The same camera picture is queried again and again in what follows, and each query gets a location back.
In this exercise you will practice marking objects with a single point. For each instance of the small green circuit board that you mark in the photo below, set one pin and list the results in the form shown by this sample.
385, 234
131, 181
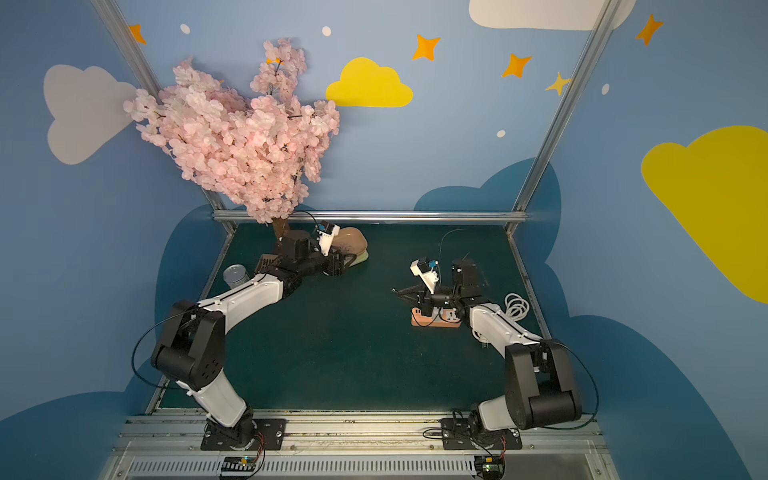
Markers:
237, 467

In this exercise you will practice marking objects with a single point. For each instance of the green electronic kitchen scale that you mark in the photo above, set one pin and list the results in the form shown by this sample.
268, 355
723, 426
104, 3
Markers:
360, 258

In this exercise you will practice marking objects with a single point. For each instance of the artificial cherry blossom tree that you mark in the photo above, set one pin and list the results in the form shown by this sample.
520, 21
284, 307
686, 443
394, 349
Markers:
261, 153

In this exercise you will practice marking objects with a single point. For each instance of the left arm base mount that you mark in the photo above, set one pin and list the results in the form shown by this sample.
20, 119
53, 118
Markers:
249, 434

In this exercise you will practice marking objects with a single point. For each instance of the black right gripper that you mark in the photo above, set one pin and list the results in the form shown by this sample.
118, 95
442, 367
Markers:
426, 297

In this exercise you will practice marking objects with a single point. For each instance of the silver tin can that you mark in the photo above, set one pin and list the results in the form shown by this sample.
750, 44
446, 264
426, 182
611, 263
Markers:
235, 275

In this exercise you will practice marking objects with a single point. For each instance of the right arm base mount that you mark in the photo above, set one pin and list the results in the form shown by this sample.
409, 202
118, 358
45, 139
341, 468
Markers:
465, 432

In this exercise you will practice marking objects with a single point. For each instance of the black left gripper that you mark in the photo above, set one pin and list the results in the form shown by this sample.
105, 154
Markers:
334, 261

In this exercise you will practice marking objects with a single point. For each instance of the pink panda pet bowl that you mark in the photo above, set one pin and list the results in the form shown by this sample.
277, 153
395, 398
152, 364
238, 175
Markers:
350, 240

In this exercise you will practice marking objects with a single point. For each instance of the orange power strip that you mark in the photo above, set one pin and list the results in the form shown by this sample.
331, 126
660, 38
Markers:
429, 321

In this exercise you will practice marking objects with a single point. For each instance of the aluminium frame rail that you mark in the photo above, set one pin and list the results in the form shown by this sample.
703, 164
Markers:
422, 217

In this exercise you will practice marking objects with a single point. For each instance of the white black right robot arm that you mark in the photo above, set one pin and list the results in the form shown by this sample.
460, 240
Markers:
540, 389

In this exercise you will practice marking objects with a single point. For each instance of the small black controller box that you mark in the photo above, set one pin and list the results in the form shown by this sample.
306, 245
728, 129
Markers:
489, 468

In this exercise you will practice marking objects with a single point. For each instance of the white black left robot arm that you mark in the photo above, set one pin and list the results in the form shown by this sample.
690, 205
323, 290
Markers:
191, 347

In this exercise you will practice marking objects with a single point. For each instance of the brown plastic litter scoop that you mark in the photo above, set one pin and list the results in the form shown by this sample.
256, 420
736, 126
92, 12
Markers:
264, 263

